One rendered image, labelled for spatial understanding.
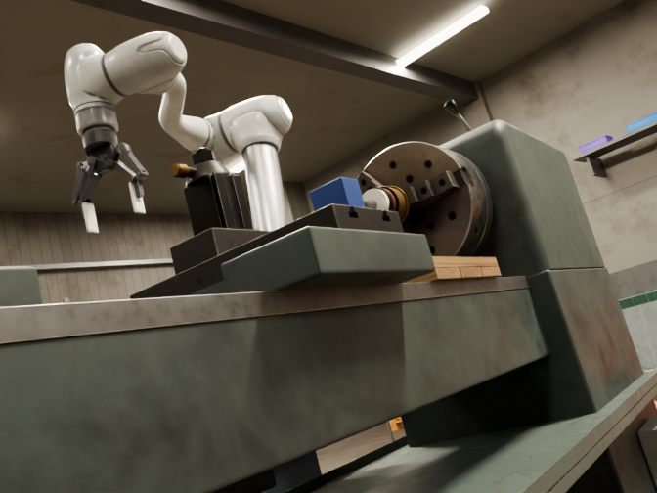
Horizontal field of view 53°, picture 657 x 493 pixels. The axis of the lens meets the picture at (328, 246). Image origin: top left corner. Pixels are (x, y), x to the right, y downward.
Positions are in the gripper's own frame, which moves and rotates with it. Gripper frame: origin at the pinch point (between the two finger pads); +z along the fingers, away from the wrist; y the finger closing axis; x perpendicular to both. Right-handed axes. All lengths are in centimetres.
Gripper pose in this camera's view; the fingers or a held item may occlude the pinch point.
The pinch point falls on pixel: (114, 218)
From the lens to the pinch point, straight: 152.2
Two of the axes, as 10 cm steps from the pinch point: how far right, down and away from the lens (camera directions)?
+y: -8.8, 3.0, 3.7
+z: 2.4, 9.5, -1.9
